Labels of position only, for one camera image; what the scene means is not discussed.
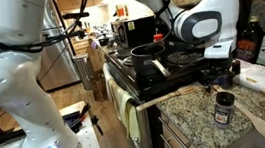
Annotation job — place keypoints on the yellow dish towel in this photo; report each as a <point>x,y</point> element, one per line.
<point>126,111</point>

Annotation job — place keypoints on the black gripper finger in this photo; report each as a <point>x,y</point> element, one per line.
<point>232,77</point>
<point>209,82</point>

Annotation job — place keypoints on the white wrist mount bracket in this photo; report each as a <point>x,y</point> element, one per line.
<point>218,50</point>

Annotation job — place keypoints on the stainless steel refrigerator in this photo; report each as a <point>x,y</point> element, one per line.
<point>57,62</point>

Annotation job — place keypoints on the spice jar with red lid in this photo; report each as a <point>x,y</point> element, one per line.
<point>158,37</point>

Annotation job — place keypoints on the dark bottle with orange label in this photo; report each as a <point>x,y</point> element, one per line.
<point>249,42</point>

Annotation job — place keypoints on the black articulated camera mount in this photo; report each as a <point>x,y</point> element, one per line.
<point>77,33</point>

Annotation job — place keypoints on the black electric stove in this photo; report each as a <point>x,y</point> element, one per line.
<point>160,82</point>

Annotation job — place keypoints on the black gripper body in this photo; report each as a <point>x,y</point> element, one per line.
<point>219,65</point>

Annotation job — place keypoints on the white dish towel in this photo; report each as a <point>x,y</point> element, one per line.
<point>108,80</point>

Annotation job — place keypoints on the spice jar with black lid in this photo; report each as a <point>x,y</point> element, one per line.
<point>224,112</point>

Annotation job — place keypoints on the black stereo camera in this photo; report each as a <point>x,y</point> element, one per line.
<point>75,15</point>

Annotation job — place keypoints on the black coil burner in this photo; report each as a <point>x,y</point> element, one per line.
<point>184,58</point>

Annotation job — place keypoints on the white robot table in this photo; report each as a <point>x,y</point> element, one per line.
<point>84,140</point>

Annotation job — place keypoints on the small black background pot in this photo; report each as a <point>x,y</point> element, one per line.
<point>104,40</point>

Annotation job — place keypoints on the counter drawer cabinet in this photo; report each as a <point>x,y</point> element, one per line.
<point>173,139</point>

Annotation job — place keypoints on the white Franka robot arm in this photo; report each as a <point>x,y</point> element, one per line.
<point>14,97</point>

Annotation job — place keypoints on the slotted wooden spatula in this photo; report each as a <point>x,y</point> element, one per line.
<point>165,97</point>

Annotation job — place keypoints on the white plastic bag package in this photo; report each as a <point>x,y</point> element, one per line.
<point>264,79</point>

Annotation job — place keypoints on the wooden base cabinet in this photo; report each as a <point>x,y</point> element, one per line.
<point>95,59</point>

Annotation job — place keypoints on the stainless steel trash can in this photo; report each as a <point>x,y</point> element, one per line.
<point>83,71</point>

